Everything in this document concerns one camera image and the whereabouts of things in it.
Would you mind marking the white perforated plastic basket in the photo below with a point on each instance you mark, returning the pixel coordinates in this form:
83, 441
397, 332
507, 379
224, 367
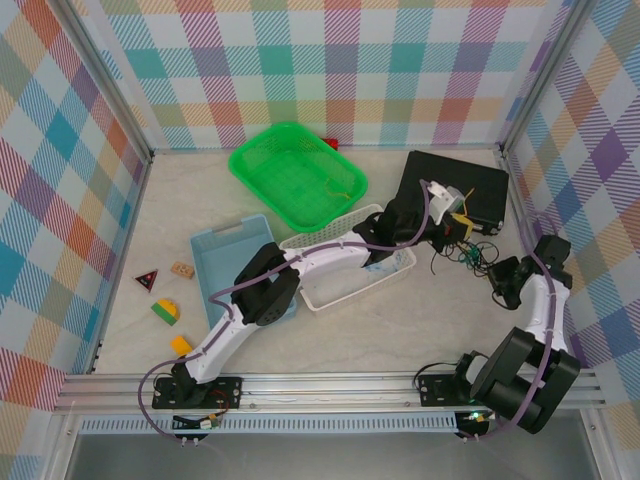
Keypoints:
340, 295

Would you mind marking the light blue plastic basket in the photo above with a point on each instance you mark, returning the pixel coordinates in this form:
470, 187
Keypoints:
225, 255

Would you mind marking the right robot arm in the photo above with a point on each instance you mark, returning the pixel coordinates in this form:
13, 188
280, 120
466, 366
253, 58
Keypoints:
525, 380

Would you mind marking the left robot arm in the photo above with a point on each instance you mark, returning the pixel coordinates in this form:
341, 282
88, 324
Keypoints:
320, 257

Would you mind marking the black rectangular box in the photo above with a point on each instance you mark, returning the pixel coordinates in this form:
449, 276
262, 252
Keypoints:
480, 175

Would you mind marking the small red object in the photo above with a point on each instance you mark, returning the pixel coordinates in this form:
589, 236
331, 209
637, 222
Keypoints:
331, 144

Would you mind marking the green plastic mesh basket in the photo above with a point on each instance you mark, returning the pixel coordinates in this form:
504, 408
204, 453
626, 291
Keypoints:
295, 175

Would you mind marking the small wiring connector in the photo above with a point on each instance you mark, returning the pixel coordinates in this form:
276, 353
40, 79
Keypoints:
475, 419
207, 424

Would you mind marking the small wooden block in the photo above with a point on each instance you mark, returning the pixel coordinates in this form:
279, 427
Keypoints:
182, 270

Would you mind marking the grey metal shelf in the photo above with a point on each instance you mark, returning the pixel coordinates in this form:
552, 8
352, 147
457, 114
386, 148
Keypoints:
325, 457

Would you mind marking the green and yellow toy block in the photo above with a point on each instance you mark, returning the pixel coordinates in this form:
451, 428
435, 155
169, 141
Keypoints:
165, 312

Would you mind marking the black red triangle toy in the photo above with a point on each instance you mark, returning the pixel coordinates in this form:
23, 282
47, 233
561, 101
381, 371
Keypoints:
146, 281

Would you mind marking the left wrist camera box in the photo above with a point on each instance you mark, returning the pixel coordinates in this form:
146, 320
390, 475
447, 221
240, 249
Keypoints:
450, 200

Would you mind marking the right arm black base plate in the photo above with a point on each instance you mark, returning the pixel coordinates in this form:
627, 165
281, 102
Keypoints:
435, 390

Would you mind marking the aluminium mounting rail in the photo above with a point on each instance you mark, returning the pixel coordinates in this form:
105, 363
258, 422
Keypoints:
325, 392

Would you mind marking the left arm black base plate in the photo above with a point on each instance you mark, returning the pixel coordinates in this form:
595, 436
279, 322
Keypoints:
225, 390

